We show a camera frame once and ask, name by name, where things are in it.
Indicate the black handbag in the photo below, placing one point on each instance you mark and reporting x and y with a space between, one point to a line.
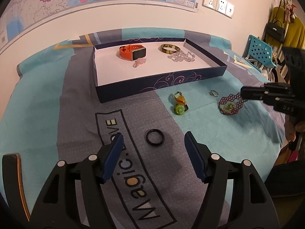
275 29

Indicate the orange smart watch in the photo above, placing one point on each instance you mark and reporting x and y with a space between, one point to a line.
132 52

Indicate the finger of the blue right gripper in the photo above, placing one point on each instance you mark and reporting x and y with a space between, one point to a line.
253 93

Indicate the green flower yellow keychain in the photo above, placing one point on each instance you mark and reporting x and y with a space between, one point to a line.
181 104

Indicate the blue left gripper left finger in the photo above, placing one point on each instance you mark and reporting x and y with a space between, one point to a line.
114 150

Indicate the pink hair clip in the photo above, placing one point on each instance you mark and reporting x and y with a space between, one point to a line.
139 62

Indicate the teal grey bed sheet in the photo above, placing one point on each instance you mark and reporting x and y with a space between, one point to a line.
54 114

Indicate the dark blue jewelry tray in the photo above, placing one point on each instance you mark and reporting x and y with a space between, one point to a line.
117 78

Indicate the person's right hand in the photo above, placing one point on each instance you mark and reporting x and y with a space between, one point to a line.
291 128

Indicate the tortoiseshell bangle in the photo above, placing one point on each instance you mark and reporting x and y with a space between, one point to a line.
169 49

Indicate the white wall socket panel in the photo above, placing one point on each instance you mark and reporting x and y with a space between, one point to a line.
221 6

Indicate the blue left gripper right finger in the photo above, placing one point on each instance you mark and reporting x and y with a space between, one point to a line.
197 153

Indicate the yellow hanging garment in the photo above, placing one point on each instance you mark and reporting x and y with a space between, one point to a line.
295 33

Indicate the blue perforated plastic chair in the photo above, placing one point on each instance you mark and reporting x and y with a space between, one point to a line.
260 54

